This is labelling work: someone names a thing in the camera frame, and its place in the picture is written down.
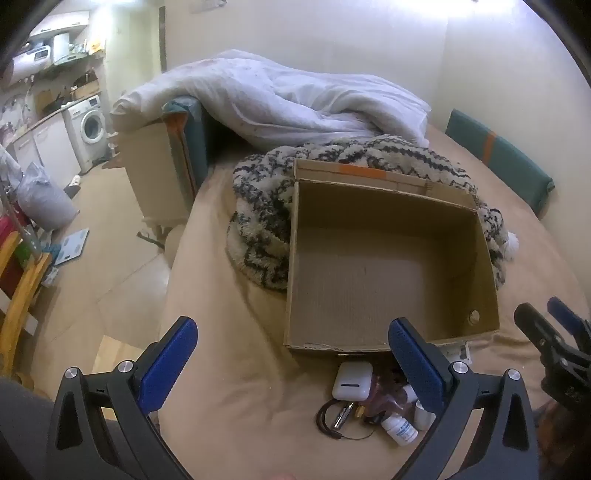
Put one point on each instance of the black and cream fleece blanket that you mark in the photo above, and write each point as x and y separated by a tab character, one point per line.
263	207

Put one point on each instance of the flat cardboard sheet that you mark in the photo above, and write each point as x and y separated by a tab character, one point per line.
115	350

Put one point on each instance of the teal cushion orange stripe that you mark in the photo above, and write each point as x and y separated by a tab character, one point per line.
508	166

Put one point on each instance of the pink translucent massage comb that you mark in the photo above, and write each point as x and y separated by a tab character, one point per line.
383	397

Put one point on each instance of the white earbud case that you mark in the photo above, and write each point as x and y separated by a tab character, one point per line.
351	381

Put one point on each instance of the white water heater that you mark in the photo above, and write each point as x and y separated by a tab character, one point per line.
32	62

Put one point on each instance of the red bag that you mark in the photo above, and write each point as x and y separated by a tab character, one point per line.
7	230

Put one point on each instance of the bathroom scale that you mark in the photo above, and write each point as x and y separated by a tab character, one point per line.
71	247

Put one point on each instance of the brown cardboard box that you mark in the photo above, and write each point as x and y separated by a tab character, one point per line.
383	277

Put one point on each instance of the white kitchen cabinet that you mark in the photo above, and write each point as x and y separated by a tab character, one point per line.
51	143

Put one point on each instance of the grey bag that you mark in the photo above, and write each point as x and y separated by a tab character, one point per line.
46	203

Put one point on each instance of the white washing machine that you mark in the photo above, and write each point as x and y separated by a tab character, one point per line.
90	124

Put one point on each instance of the white range hood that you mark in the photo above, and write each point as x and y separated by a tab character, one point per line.
62	46

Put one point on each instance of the white bottle blue label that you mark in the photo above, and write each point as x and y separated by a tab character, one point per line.
400	430

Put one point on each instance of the teal and beige bed end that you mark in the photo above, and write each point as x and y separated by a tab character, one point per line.
194	138

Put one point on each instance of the grey clothing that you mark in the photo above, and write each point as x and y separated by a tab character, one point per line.
23	424

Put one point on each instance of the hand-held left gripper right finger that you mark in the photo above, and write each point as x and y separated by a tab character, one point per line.
415	364

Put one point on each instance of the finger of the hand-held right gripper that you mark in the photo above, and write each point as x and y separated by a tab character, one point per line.
535	323
565	316

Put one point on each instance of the white plastic bottle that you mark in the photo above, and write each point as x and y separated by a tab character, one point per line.
422	415

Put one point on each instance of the wooden chair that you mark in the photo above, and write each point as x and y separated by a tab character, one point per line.
27	295

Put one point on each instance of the white duvet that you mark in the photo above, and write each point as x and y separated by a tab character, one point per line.
277	97

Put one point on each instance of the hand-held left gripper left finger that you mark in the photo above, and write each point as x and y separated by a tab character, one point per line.
171	364

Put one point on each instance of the person's right forearm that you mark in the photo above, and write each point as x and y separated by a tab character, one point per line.
554	438

